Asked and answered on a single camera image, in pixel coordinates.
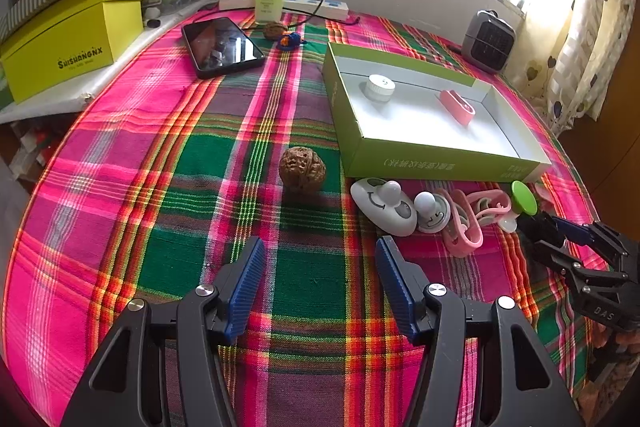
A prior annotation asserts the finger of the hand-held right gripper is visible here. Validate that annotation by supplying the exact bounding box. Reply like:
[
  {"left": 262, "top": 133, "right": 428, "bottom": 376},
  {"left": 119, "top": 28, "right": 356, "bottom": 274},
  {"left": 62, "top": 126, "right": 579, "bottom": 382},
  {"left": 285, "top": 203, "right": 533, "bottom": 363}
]
[
  {"left": 517, "top": 213, "right": 588, "bottom": 280},
  {"left": 547, "top": 216, "right": 640, "bottom": 268}
]

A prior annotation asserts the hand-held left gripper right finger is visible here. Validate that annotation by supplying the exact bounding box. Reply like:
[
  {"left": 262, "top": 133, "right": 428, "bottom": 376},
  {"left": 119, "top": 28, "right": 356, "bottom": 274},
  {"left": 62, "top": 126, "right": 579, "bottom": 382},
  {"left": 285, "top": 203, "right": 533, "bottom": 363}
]
[{"left": 375, "top": 236, "right": 583, "bottom": 427}]

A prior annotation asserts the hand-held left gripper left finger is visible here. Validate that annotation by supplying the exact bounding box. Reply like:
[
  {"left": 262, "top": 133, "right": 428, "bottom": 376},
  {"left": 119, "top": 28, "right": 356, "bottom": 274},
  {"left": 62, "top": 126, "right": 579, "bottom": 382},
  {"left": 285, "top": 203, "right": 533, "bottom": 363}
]
[{"left": 75, "top": 236, "right": 267, "bottom": 427}]

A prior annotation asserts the green-capped white device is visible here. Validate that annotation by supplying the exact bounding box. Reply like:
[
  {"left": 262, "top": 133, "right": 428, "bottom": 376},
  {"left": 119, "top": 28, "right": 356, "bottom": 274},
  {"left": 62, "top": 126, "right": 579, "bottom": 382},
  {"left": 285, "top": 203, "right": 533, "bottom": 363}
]
[{"left": 499, "top": 181, "right": 539, "bottom": 234}]

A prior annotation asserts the pink clip with grey pads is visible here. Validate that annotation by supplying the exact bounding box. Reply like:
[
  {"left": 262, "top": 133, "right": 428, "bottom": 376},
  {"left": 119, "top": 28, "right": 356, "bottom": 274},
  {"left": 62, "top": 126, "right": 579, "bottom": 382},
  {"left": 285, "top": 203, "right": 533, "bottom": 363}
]
[
  {"left": 470, "top": 189, "right": 513, "bottom": 228},
  {"left": 442, "top": 189, "right": 483, "bottom": 258}
]

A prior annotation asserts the white oval roller massager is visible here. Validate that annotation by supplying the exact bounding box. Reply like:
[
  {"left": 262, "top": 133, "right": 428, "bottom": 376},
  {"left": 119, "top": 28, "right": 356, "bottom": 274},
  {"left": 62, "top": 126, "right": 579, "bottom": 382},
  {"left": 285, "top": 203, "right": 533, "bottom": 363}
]
[{"left": 350, "top": 177, "right": 418, "bottom": 237}]

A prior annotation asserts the white round smiley massager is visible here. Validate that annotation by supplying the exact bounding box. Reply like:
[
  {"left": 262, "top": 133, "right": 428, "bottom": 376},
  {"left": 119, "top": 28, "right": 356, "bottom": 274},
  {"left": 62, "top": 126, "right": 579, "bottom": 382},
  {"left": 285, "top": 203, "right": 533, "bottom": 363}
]
[{"left": 415, "top": 191, "right": 453, "bottom": 234}]

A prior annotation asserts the large brown walnut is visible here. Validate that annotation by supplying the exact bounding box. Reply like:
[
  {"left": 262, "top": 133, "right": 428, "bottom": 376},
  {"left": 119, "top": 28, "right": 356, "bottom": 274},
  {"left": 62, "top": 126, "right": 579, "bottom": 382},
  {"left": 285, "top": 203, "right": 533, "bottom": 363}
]
[{"left": 278, "top": 147, "right": 327, "bottom": 194}]

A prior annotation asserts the green cardboard box tray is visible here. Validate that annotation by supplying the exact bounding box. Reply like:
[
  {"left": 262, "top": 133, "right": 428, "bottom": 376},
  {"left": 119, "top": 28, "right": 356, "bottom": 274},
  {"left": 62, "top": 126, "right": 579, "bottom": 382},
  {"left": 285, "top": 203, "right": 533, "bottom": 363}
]
[{"left": 321, "top": 41, "right": 552, "bottom": 184}]

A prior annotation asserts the person's right forearm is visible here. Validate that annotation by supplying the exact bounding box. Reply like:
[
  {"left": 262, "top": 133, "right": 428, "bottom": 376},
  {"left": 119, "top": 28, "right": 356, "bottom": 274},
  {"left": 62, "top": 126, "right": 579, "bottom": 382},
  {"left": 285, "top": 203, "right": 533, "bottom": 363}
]
[{"left": 580, "top": 327, "right": 640, "bottom": 413}]

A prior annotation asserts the pink green plaid tablecloth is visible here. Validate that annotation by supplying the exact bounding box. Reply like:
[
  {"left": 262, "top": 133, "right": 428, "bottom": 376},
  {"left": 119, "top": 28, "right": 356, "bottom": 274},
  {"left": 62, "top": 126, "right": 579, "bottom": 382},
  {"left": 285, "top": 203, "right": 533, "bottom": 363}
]
[{"left": 2, "top": 2, "right": 601, "bottom": 427}]

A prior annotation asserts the patterned white curtain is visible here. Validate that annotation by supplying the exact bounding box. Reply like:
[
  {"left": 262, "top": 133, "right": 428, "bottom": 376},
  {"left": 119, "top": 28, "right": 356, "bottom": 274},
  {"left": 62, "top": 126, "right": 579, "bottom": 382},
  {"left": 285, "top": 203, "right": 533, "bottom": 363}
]
[{"left": 520, "top": 0, "right": 640, "bottom": 132}]

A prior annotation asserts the white round cap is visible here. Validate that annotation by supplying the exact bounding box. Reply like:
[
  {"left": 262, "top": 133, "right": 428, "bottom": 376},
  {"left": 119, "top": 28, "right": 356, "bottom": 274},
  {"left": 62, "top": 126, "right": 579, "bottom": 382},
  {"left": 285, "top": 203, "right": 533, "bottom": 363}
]
[{"left": 362, "top": 75, "right": 396, "bottom": 102}]

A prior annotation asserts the small grey heater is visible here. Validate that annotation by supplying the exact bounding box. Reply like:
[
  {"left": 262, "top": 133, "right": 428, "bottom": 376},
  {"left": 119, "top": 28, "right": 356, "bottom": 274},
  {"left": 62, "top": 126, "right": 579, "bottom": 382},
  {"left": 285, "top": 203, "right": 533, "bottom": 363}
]
[{"left": 461, "top": 9, "right": 517, "bottom": 74}]

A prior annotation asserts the black smartphone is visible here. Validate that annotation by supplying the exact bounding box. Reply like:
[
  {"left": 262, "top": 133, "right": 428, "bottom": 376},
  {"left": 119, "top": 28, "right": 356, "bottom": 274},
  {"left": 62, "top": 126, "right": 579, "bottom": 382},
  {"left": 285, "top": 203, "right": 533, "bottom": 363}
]
[{"left": 181, "top": 18, "right": 266, "bottom": 80}]

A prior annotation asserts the white power strip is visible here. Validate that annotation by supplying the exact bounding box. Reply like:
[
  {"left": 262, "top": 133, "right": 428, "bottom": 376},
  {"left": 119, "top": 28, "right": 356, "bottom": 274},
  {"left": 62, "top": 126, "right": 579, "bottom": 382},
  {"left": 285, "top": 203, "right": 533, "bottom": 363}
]
[{"left": 219, "top": 0, "right": 350, "bottom": 20}]

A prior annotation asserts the yellow-green shoe box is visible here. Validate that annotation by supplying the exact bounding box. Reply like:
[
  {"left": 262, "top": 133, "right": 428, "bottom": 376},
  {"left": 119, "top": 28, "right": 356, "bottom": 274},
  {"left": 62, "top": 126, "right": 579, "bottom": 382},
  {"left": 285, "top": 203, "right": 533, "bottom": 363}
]
[{"left": 0, "top": 0, "right": 144, "bottom": 104}]

